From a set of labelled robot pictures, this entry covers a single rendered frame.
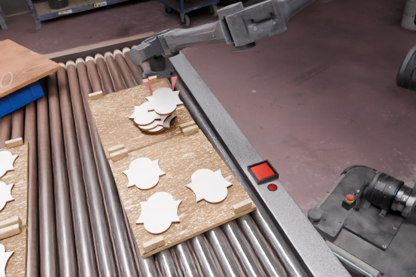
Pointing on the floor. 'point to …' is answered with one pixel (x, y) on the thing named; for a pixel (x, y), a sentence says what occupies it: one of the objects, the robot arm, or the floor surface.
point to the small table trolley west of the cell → (169, 3)
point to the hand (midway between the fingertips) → (162, 91)
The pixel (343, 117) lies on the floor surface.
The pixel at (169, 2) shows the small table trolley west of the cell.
